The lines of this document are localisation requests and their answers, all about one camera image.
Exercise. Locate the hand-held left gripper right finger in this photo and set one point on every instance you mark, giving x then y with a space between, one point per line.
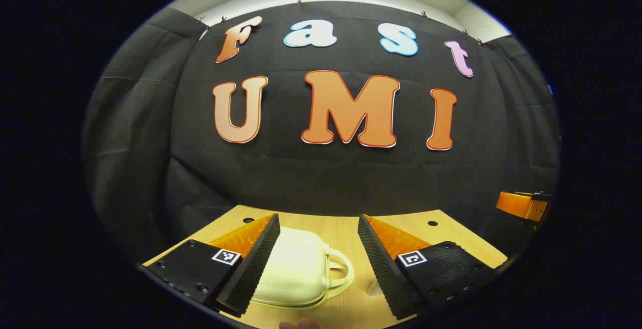
383 269

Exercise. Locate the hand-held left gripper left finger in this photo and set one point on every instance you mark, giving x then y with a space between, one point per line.
253 269

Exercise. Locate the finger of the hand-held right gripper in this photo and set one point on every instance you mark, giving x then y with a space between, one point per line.
521 204

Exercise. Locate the cream yellow small suitcase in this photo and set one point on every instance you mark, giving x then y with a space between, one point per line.
296 269

